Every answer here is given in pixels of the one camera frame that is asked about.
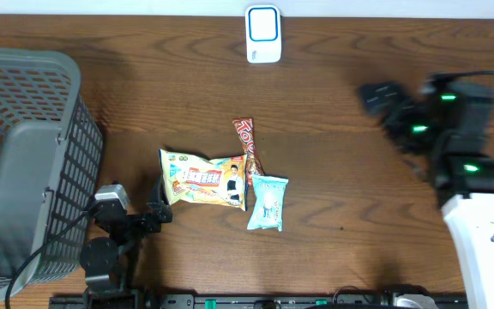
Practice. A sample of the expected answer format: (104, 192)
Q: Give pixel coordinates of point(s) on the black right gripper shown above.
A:
(398, 118)

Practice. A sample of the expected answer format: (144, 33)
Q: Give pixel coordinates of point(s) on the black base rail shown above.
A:
(187, 301)

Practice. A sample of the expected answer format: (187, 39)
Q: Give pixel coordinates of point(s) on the light teal snack packet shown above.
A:
(269, 192)

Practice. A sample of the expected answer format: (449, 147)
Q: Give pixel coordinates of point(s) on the red Top chocolate bar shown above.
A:
(245, 129)

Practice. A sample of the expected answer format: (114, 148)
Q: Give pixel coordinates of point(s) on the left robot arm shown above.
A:
(110, 262)

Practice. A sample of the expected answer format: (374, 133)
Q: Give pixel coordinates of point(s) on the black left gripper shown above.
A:
(161, 211)

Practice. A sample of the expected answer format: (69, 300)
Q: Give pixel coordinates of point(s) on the yellow snack chip bag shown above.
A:
(193, 179)

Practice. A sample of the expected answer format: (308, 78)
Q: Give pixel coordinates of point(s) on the grey plastic mesh basket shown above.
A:
(50, 154)

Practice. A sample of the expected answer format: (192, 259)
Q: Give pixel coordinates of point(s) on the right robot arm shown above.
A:
(448, 128)

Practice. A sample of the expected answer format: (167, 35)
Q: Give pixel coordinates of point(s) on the white barcode scanner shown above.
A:
(263, 34)

